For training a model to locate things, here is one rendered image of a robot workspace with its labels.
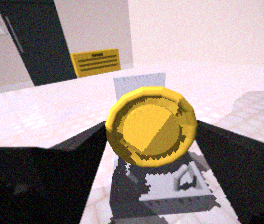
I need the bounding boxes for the yellow plate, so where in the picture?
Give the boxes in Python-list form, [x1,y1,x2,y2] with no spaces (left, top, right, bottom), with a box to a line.
[105,86,198,167]

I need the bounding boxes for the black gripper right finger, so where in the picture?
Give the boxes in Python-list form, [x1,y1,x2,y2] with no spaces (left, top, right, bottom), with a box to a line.
[195,120,264,224]

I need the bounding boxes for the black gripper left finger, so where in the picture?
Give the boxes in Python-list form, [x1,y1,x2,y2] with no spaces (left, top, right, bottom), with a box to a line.
[0,121,107,224]

